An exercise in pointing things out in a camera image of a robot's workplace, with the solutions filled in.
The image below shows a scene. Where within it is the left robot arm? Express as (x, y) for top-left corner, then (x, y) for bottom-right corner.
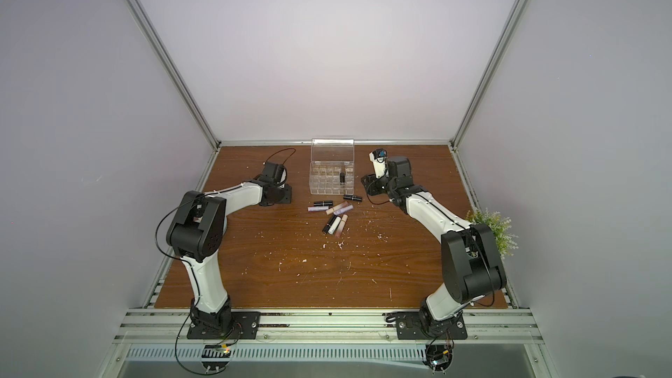
(166, 162), (292, 338)

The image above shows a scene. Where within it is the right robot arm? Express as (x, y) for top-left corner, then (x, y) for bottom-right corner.
(362, 149), (508, 336)

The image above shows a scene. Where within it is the clear acrylic lipstick organizer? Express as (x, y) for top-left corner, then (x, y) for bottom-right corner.
(309, 138), (355, 195)

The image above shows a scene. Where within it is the lilac lip tube right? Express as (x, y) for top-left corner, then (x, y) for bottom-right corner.
(334, 205), (354, 216)

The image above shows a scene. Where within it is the lilac lip tube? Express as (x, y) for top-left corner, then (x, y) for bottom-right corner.
(307, 206), (329, 213)
(334, 205), (354, 216)

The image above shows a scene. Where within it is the peach lip gloss tube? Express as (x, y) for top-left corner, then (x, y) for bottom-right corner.
(326, 201), (349, 215)

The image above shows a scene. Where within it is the lilac lip tube left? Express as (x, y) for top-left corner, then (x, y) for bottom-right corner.
(307, 206), (329, 213)

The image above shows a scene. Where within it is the pink lip gloss tube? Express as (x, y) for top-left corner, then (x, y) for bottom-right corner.
(334, 215), (348, 237)

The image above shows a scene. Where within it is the white lip balm tube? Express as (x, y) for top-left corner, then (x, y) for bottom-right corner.
(327, 216), (341, 235)

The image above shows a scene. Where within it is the potted green plant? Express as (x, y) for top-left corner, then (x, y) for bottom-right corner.
(467, 209), (519, 258)

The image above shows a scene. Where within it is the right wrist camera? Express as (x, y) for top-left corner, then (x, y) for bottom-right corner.
(369, 148), (388, 179)

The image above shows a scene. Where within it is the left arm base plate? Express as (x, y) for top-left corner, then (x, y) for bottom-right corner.
(187, 310), (261, 341)

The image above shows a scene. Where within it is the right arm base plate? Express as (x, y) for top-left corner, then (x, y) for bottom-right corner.
(384, 309), (467, 341)

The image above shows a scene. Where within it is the aluminium front rail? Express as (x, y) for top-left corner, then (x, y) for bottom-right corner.
(113, 308), (544, 345)

